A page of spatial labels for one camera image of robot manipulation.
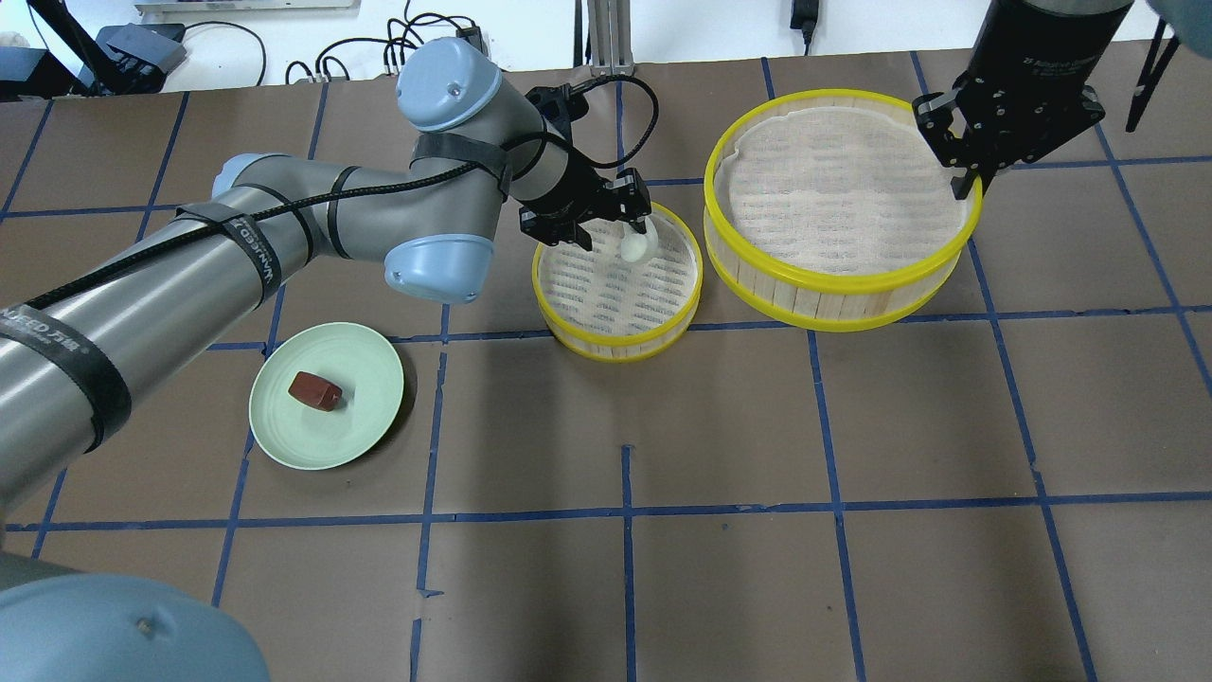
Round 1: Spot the yellow bamboo steamer layer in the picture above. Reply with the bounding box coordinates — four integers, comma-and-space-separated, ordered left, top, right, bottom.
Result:
703, 88, 984, 332
528, 204, 704, 363

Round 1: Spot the black camera stand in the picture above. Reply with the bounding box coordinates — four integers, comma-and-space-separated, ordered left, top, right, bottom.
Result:
25, 1, 187, 97

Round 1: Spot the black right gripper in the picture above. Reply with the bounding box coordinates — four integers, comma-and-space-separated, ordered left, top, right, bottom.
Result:
911, 65, 1107, 200

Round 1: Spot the aluminium frame post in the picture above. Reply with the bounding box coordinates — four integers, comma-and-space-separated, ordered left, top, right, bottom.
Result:
587, 0, 635, 75

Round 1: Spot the white bun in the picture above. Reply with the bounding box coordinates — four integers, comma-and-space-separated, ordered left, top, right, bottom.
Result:
619, 224, 661, 264

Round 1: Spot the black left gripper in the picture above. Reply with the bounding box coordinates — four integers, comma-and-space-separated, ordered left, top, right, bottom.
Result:
519, 170, 651, 252

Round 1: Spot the light green plate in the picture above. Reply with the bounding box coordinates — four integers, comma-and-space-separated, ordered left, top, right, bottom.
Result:
248, 322, 405, 471

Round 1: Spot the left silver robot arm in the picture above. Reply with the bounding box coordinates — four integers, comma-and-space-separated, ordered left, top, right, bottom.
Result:
1, 38, 652, 510

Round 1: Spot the brown bun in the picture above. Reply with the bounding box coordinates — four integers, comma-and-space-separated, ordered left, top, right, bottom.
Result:
287, 371, 345, 413

